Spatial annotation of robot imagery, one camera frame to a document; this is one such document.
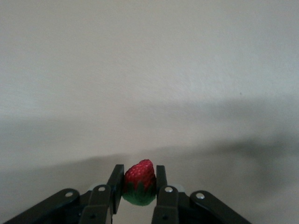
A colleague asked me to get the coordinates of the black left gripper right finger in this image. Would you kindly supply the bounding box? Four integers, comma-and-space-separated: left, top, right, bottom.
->
151, 165, 252, 224

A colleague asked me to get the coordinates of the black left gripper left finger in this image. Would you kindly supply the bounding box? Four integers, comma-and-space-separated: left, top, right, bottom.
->
2, 164, 125, 224

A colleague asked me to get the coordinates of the red strawberry green calyx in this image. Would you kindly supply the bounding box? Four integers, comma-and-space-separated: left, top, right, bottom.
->
121, 159, 157, 206

